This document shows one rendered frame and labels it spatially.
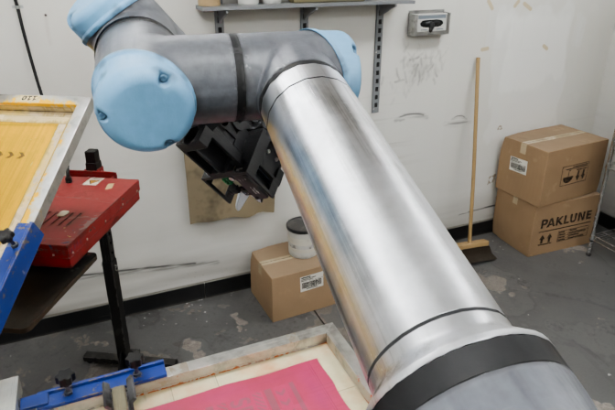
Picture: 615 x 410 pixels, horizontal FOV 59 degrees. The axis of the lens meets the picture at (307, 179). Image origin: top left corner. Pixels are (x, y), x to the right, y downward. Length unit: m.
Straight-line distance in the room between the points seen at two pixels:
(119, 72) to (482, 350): 0.30
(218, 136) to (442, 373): 0.41
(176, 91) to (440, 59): 3.28
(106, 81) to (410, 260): 0.26
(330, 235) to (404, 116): 3.29
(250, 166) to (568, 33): 3.87
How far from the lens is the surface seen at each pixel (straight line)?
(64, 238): 2.00
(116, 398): 1.38
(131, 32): 0.48
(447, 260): 0.28
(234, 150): 0.60
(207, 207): 3.16
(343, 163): 0.33
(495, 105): 4.03
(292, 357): 1.58
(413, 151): 3.71
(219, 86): 0.44
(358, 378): 1.47
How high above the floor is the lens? 1.98
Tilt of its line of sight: 22 degrees down
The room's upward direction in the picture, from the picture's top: straight up
